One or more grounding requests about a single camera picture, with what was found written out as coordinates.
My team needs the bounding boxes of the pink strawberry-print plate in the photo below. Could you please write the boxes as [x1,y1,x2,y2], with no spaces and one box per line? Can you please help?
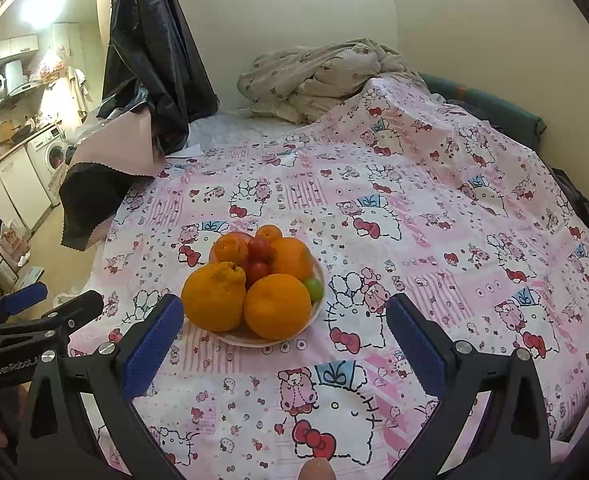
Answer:
[208,232,327,348]

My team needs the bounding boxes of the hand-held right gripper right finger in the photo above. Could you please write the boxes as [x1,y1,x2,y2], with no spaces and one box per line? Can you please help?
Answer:
[385,294,560,480]

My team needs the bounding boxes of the white kitchen appliance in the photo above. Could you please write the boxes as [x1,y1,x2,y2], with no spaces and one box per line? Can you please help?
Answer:
[4,60,25,97]

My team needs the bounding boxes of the white base cabinets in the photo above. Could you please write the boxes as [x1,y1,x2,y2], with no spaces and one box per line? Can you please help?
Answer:
[0,147,50,231]

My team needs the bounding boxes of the person's right hand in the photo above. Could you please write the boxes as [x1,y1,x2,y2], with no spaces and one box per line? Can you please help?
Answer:
[299,460,336,480]

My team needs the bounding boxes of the dark bag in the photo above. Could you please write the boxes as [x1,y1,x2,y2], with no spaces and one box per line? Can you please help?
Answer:
[549,167,589,241]

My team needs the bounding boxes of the bumpy necked orange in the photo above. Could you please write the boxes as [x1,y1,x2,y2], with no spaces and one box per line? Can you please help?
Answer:
[181,261,248,332]

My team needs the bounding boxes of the white washing machine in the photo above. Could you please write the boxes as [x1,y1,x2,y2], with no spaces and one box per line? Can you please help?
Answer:
[27,127,70,206]

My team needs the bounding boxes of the pink cartoon-print blanket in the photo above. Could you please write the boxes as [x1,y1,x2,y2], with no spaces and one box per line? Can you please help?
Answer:
[67,77,589,480]

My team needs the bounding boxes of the white wall cabinets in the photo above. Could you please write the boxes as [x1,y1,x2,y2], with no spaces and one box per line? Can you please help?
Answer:
[0,35,40,68]

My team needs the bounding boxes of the large round orange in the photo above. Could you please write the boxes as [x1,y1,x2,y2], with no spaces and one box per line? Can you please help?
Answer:
[269,236,315,281]
[243,273,312,340]

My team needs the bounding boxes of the round red tomato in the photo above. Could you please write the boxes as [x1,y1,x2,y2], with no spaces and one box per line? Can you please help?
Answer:
[244,259,271,281]

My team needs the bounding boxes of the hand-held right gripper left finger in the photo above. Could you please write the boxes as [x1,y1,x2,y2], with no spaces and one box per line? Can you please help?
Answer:
[17,294,185,480]

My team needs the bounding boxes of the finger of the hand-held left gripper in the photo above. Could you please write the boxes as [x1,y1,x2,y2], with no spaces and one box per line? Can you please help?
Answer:
[0,281,49,328]
[0,290,105,346]

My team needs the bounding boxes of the pink cloth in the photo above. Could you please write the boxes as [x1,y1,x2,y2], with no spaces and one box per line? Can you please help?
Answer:
[74,107,168,178]

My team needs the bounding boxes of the teal headboard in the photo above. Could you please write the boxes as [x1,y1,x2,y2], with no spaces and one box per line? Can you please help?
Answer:
[419,72,545,148]

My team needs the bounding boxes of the oval red tomato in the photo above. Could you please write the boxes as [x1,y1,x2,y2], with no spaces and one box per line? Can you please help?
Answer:
[247,237,272,260]

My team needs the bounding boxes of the crumpled beige quilt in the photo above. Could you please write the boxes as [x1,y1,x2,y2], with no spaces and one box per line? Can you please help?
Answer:
[238,38,428,126]

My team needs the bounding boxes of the shiny black plastic sheet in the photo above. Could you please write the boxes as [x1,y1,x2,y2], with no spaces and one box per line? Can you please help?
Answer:
[99,0,220,156]

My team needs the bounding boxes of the hanging pink plastic bag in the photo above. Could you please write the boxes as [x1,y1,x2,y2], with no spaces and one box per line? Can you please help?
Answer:
[37,50,70,83]

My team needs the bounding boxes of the black cloth zigzag edge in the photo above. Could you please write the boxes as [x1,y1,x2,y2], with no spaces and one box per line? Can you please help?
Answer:
[59,162,145,251]

